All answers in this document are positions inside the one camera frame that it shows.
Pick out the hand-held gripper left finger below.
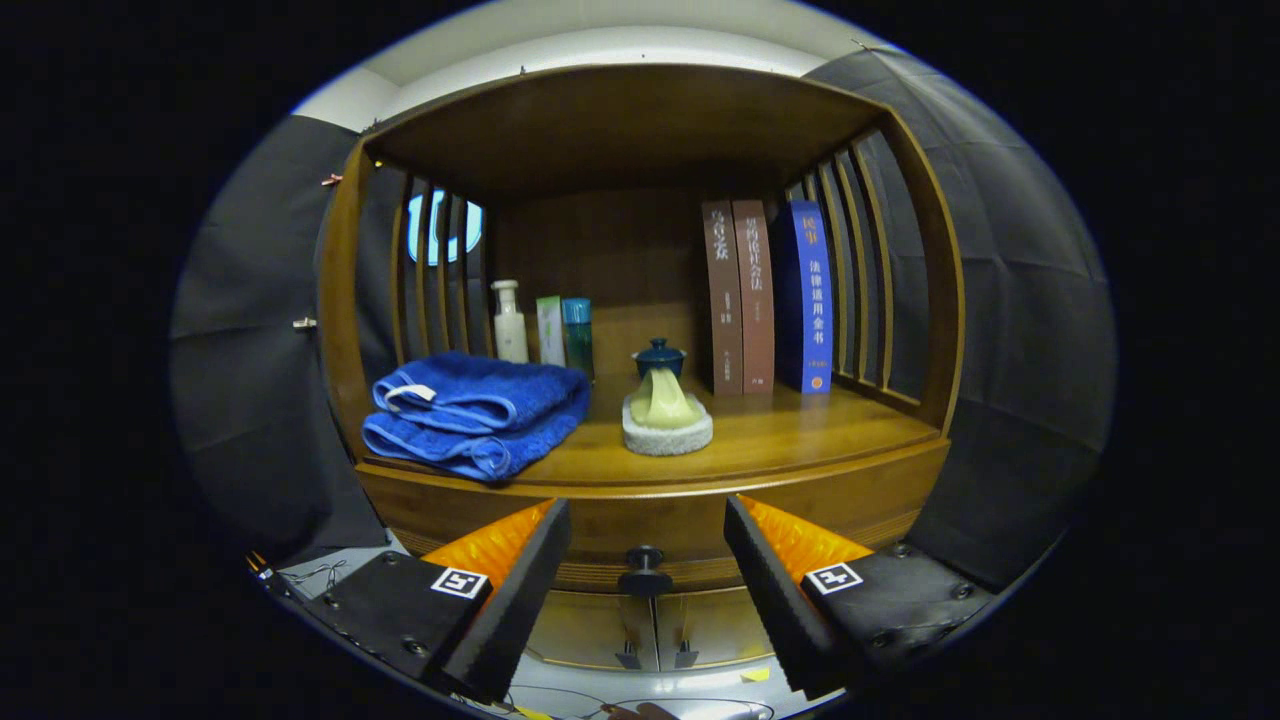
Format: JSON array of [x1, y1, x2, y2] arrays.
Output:
[[303, 497, 572, 704]]

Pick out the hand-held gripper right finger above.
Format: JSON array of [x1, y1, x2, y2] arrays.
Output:
[[722, 494, 999, 701]]

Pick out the wooden drawer with black knob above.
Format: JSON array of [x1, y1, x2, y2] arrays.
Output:
[[357, 440, 951, 599]]

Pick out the wooden cabinet door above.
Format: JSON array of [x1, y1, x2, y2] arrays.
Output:
[[655, 588, 776, 669], [525, 590, 656, 671]]

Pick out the wooden countertop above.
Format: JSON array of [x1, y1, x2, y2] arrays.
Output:
[[358, 375, 946, 499]]

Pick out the wooden cabinet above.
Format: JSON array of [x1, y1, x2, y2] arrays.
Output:
[[316, 63, 967, 673]]

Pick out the folded blue towel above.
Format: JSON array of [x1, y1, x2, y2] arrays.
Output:
[[361, 351, 592, 482]]

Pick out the white pump bottle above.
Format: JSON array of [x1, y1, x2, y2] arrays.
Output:
[[490, 279, 529, 364]]

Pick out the blue capped bottle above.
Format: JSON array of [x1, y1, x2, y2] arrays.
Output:
[[562, 297, 595, 381]]

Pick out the white and green tube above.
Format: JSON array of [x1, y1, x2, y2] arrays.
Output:
[[536, 296, 567, 367]]

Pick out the dark blue lidded teacup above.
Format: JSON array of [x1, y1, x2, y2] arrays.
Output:
[[632, 338, 688, 379]]

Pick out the light brown book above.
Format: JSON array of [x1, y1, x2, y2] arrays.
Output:
[[732, 198, 776, 394]]

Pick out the blue book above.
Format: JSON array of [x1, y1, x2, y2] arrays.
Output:
[[775, 200, 834, 395]]

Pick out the dark brown book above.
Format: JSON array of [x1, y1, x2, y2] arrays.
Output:
[[701, 200, 745, 396]]

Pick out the floor cables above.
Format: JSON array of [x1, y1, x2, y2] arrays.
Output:
[[500, 685, 776, 720]]

